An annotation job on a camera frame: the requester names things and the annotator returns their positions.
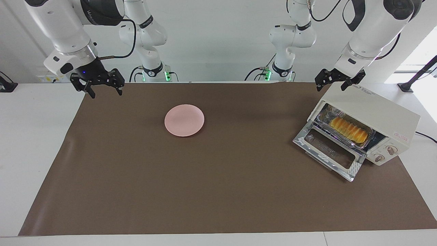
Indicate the black clamp stand pole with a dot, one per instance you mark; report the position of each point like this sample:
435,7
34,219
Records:
406,87

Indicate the cream toaster oven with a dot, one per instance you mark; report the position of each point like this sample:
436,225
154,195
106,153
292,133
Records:
382,116

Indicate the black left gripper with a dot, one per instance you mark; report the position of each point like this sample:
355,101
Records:
343,77

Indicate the golden ridged bread loaf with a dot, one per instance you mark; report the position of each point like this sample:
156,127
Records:
348,129

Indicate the black table clamp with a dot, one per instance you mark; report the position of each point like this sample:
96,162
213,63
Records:
6,85

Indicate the pink round plate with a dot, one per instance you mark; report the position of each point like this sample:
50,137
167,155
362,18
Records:
184,120

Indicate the cream oven knob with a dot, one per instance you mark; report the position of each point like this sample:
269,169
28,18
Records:
391,149
379,158

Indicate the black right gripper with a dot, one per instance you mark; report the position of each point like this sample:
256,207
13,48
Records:
90,71

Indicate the brown table mat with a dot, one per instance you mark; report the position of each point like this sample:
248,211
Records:
218,191

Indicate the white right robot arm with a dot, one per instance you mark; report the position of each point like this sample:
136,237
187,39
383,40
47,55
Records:
65,30

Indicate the glass oven door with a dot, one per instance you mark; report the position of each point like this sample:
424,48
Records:
355,167

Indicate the aluminium foil tray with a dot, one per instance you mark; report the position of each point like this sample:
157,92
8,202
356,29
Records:
324,114

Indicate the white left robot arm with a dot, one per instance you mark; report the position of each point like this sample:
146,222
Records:
372,34

